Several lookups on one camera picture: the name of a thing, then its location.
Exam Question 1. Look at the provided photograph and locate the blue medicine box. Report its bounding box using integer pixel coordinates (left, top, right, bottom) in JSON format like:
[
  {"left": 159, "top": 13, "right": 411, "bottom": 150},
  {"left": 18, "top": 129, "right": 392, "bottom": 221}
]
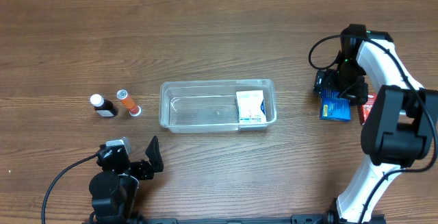
[{"left": 320, "top": 89, "right": 351, "bottom": 122}]

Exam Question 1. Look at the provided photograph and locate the red medicine box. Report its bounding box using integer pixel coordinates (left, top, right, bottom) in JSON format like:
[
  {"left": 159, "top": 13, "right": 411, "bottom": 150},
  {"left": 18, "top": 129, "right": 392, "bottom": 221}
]
[{"left": 357, "top": 93, "right": 377, "bottom": 125}]

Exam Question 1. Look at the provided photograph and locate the orange pill vial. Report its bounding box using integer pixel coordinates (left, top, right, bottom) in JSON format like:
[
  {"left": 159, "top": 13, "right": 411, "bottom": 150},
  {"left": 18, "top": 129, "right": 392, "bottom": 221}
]
[{"left": 116, "top": 89, "right": 142, "bottom": 116}]

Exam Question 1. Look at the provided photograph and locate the dark bottle white cap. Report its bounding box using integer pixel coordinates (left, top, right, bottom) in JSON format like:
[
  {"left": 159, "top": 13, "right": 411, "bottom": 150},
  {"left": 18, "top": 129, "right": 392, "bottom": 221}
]
[{"left": 90, "top": 94, "right": 118, "bottom": 118}]

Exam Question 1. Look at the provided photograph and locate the clear plastic container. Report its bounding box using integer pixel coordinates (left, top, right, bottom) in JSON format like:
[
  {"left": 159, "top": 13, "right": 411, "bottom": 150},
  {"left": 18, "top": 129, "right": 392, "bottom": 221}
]
[{"left": 159, "top": 79, "right": 277, "bottom": 133}]

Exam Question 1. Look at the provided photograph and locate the white medicine box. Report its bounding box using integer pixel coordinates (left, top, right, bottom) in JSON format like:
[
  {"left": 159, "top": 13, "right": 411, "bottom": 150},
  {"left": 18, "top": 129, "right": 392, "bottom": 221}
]
[{"left": 236, "top": 90, "right": 266, "bottom": 124}]

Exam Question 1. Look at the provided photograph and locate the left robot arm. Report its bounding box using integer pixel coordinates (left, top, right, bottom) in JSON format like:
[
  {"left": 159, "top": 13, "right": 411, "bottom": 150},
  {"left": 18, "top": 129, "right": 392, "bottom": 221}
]
[{"left": 89, "top": 136, "right": 164, "bottom": 223}]

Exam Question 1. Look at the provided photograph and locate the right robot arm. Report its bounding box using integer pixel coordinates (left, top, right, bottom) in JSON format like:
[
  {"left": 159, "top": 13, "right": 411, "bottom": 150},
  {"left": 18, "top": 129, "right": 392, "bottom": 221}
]
[{"left": 292, "top": 24, "right": 437, "bottom": 223}]

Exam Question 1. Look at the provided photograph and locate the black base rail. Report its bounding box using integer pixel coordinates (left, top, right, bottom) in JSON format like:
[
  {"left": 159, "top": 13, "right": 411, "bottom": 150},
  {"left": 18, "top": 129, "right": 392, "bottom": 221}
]
[{"left": 143, "top": 213, "right": 387, "bottom": 224}]

